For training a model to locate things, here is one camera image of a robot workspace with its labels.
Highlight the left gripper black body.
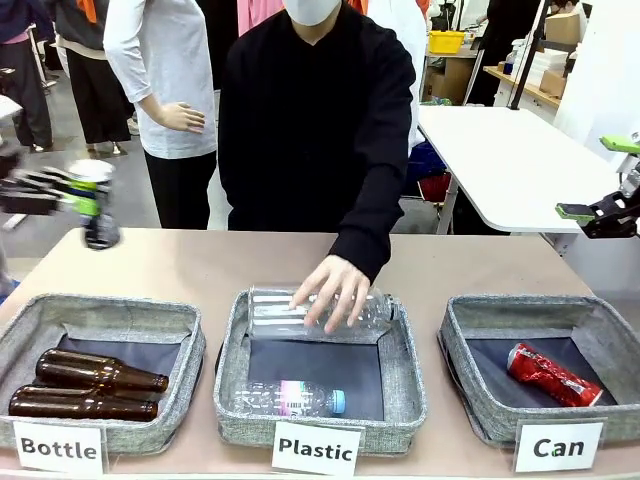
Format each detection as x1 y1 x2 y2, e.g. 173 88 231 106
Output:
0 169 61 216

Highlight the dark drink can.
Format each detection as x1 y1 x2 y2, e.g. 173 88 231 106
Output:
69 159 123 251

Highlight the brown glass bottle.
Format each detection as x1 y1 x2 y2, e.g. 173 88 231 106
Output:
34 348 170 394
8 384 160 422

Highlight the crushed red drink can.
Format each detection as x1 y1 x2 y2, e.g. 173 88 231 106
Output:
507 342 605 408

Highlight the clear capless plastic bottle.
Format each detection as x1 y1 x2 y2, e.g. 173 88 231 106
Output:
248 285 401 345

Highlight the plastic bottle with blue cap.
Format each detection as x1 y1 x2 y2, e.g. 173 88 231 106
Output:
232 379 347 419

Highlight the person's left forearm black sleeve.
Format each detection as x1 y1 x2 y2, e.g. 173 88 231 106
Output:
327 164 406 285

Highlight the bystander's bare forearm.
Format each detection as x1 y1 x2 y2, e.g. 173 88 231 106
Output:
137 92 169 126

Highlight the grey fabric basket labelled Bottle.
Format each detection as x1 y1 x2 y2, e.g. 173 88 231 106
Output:
0 293 207 454

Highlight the grey fabric basket labelled Can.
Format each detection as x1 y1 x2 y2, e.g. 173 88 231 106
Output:
437 294 640 449

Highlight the white Can label sign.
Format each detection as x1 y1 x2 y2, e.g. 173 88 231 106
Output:
513 421 605 474

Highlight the grey fabric basket labelled Plastic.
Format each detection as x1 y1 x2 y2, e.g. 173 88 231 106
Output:
213 288 428 455

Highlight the bystander's bare hand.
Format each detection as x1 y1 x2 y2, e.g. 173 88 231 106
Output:
159 101 207 134

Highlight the person's left hand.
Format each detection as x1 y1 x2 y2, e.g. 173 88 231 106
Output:
289 254 372 335

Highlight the bystander in black skirt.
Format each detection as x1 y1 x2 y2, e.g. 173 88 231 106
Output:
54 0 134 146

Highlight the wooden workbench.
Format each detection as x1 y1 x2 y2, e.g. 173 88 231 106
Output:
483 64 561 121

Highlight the bystander in dark blue top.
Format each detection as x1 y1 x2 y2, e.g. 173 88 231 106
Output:
0 0 55 151

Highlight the white side table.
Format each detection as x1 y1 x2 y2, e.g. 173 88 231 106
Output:
417 105 621 235

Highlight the black stand pole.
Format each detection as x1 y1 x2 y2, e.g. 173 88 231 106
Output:
507 0 551 111

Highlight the cardboard box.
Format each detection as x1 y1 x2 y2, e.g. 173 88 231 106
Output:
544 12 589 44
424 54 474 104

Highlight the bystander in black clothes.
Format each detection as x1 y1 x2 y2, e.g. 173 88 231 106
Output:
469 0 534 106

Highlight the bystander in white long sleeve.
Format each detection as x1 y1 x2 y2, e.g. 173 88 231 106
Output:
103 0 219 231

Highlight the red bag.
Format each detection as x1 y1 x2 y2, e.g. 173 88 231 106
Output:
418 172 451 201

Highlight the blue bag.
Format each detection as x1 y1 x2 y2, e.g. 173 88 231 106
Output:
409 142 449 179

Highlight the yellow plastic crate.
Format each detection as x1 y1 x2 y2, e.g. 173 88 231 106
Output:
428 29 477 54

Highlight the white Bottle label sign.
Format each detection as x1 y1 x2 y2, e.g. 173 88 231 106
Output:
12 420 107 475

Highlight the person in black sweater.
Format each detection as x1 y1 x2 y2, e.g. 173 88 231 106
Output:
218 0 418 286

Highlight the bystander in white coat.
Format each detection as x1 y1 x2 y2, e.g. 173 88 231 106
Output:
369 0 429 151

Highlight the white face mask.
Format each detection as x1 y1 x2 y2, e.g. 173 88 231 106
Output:
282 0 344 26

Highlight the white Plastic label sign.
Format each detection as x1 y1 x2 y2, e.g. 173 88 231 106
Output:
271 420 362 477

